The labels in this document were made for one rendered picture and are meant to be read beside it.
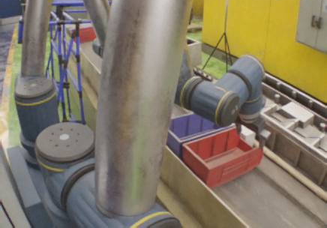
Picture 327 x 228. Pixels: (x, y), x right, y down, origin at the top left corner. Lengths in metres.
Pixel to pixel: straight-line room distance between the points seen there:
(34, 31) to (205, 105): 0.85
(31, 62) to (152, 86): 0.97
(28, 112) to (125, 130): 0.71
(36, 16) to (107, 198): 0.95
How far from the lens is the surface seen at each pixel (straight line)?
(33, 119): 1.12
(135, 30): 0.41
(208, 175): 1.07
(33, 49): 1.32
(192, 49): 2.26
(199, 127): 1.45
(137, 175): 0.50
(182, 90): 0.85
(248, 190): 1.20
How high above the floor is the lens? 1.56
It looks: 26 degrees down
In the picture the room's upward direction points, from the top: 3 degrees clockwise
